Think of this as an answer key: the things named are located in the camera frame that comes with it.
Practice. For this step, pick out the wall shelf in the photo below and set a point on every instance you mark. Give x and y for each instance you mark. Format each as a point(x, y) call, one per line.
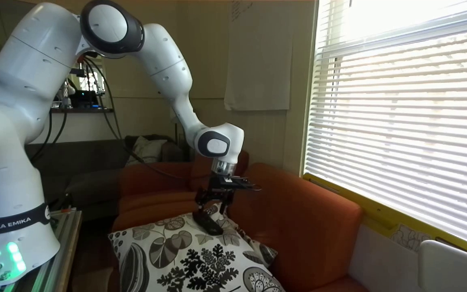
point(81, 110)

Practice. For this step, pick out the orange sofa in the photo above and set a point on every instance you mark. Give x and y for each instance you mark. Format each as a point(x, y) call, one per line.
point(306, 227)

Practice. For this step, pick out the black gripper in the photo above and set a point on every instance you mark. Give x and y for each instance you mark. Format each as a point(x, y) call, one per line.
point(221, 189)

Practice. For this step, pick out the large paper sheet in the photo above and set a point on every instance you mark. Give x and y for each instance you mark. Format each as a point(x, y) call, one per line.
point(258, 61)

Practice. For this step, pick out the black remote controller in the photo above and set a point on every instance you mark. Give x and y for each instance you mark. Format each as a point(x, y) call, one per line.
point(209, 224)

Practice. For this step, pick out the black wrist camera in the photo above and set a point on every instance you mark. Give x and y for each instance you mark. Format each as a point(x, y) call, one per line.
point(241, 183)

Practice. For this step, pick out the white window blinds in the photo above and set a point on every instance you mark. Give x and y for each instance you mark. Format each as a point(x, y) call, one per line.
point(399, 121)

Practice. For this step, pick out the dark grey sofa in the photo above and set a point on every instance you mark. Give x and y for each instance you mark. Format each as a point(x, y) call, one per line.
point(83, 170)

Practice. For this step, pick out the white rounded board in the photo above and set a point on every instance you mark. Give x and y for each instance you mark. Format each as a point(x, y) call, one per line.
point(452, 267)

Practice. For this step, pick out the black electronic device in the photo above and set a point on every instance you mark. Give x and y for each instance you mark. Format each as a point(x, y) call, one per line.
point(83, 98)

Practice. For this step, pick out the white leaf-patterned cushion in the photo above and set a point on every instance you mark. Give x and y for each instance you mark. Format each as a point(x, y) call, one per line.
point(185, 255)

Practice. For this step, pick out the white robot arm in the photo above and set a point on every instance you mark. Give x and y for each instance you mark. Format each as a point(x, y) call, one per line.
point(18, 121)

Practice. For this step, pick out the white patterned pillow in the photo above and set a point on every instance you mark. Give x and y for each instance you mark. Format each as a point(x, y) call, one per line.
point(148, 151)

